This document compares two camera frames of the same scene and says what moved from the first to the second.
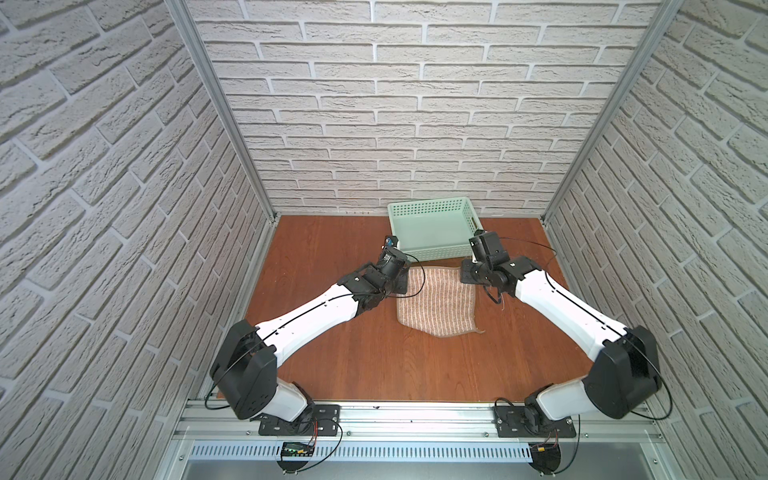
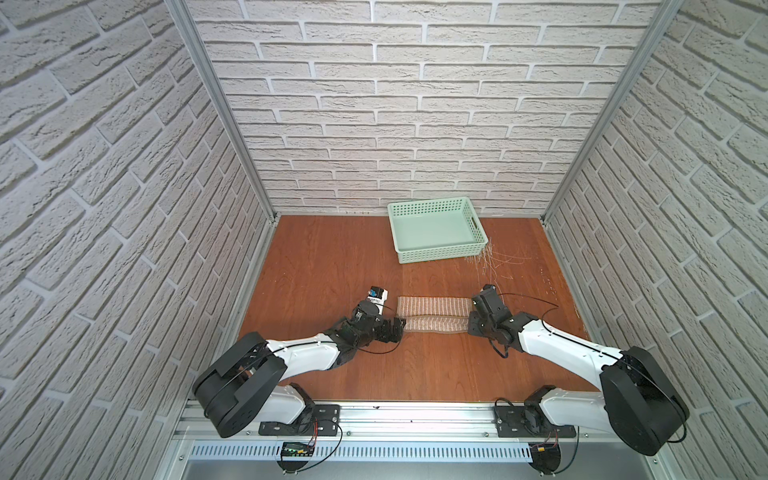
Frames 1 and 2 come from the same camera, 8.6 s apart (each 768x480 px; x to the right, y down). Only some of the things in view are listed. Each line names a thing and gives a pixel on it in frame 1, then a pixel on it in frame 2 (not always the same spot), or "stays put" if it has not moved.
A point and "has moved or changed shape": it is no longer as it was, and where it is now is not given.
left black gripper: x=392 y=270 → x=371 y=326
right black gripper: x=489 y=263 → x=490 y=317
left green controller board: x=297 y=449 stays put
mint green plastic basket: x=434 y=229 stays put
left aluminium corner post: x=186 y=21 stays put
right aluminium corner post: x=664 y=15 stays put
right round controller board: x=546 y=457 stays put
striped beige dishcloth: x=438 y=302 has moved or changed shape
